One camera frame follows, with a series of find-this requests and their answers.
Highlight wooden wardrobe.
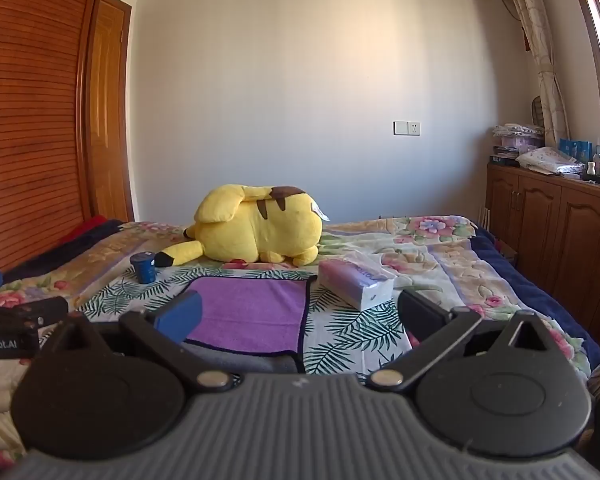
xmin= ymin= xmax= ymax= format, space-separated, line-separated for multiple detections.
xmin=0 ymin=0 xmax=112 ymax=273

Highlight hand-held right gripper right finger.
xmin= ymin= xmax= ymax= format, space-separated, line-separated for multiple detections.
xmin=367 ymin=287 xmax=562 ymax=394

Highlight tissue pack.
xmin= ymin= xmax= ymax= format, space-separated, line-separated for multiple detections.
xmin=318 ymin=252 xmax=396 ymax=312

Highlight blue boxes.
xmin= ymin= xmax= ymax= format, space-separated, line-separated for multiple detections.
xmin=558 ymin=138 xmax=594 ymax=162

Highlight wooden cabinet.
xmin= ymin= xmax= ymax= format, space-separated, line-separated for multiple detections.
xmin=484 ymin=162 xmax=600 ymax=357

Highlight dark blue blanket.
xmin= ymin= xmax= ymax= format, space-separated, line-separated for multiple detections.
xmin=472 ymin=225 xmax=600 ymax=361

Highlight wooden door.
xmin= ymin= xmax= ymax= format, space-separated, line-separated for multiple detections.
xmin=87 ymin=0 xmax=135 ymax=224

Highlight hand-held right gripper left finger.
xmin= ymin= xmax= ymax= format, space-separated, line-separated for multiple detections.
xmin=44 ymin=290 xmax=232 ymax=392

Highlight red cloth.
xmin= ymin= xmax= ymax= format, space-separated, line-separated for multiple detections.
xmin=54 ymin=215 xmax=109 ymax=247

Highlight stack of storage boxes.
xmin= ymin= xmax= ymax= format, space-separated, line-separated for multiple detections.
xmin=489 ymin=122 xmax=547 ymax=167

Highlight blue can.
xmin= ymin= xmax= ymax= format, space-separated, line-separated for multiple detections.
xmin=129 ymin=251 xmax=156 ymax=285

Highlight patterned curtain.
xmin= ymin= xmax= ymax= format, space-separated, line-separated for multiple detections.
xmin=497 ymin=0 xmax=572 ymax=147

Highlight leaf print cloth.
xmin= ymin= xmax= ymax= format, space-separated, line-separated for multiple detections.
xmin=75 ymin=264 xmax=417 ymax=377

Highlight grey towel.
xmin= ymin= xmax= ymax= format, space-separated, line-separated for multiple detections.
xmin=189 ymin=342 xmax=307 ymax=376

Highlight floral fabric bag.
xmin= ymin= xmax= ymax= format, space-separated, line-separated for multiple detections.
xmin=516 ymin=146 xmax=587 ymax=178

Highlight small fan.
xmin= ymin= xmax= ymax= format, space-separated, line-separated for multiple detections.
xmin=529 ymin=95 xmax=549 ymax=129

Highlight floral blanket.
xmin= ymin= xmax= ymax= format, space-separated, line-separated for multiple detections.
xmin=0 ymin=215 xmax=594 ymax=467

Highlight purple towel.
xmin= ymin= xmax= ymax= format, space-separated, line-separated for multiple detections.
xmin=184 ymin=275 xmax=318 ymax=357

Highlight yellow plush toy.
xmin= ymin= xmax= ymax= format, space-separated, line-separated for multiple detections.
xmin=153 ymin=184 xmax=331 ymax=269

